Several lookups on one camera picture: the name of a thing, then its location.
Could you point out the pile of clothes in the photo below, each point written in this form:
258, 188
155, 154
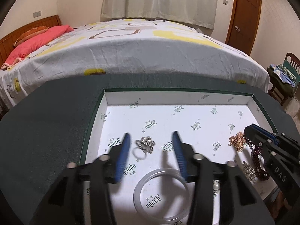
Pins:
287, 77

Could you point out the silver leaf brooch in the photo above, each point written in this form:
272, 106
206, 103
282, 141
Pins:
249, 172

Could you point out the wooden headboard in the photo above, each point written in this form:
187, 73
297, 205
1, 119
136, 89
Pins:
7, 42

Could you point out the green white tray box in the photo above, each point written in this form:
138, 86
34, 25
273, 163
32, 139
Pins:
205, 120

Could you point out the dark green tablecloth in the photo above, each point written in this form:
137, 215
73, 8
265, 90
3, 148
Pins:
49, 129

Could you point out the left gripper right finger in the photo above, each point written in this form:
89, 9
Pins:
240, 203

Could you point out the white jade bangle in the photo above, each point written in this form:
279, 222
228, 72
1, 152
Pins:
162, 196

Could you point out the pink pillow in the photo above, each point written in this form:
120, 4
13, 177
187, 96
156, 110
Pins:
20, 52

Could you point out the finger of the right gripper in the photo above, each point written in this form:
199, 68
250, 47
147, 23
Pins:
259, 143
265, 133

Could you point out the small pearl flower brooch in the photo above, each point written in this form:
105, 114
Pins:
216, 187

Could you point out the orange patterned pillow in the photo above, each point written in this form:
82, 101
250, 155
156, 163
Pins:
30, 33

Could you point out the bed with patterned sheet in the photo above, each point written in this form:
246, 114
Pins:
129, 46

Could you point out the grey window curtain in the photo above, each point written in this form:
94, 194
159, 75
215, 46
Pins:
196, 12

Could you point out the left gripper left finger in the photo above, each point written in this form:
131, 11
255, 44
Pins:
63, 203

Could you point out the wooden chair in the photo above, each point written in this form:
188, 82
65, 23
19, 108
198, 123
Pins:
276, 91

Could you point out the brown wooden door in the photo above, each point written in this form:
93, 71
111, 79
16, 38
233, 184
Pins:
244, 24

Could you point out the wall socket above headboard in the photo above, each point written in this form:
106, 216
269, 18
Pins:
37, 14

